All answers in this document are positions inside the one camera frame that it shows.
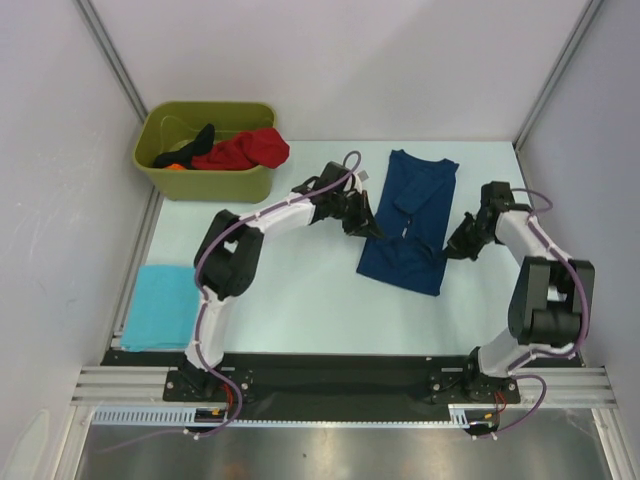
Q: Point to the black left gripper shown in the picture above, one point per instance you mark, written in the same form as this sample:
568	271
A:
362	224

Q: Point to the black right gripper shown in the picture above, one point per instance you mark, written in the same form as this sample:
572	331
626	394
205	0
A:
470	233

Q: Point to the navy blue t shirt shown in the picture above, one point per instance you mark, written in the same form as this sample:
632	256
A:
413	213

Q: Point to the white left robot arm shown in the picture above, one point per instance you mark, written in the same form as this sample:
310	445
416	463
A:
228	257

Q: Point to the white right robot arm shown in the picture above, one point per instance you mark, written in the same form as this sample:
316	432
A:
549	312

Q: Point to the red t shirt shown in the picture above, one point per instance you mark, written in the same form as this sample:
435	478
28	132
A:
246	150

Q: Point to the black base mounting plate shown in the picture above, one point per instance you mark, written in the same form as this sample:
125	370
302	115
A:
349	387

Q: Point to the black garment in bin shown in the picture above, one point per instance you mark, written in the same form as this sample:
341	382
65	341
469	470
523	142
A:
201	145

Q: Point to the folded turquoise t shirt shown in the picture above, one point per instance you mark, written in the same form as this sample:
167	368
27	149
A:
163	310

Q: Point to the olive green plastic bin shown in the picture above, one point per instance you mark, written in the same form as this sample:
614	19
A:
174	124

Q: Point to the aluminium frame rail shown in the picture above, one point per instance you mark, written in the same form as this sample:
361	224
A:
567	387

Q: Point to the right aluminium corner post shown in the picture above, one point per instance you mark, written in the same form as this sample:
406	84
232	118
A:
579	31

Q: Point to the aluminium corner post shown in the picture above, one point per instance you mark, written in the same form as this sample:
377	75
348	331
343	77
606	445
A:
107	48
579	31

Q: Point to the white slotted cable duct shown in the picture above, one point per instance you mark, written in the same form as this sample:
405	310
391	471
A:
448	417

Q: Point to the left aluminium corner post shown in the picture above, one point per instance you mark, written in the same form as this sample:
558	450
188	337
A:
107	48

